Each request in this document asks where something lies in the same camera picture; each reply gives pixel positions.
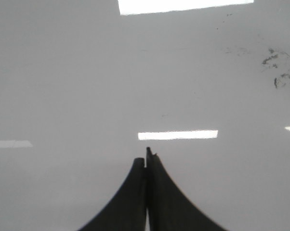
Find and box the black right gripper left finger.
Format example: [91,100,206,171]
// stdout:
[80,158,146,231]

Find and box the white glossy whiteboard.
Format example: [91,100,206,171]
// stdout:
[0,0,290,231]

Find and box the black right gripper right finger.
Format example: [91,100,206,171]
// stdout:
[146,147,225,231]

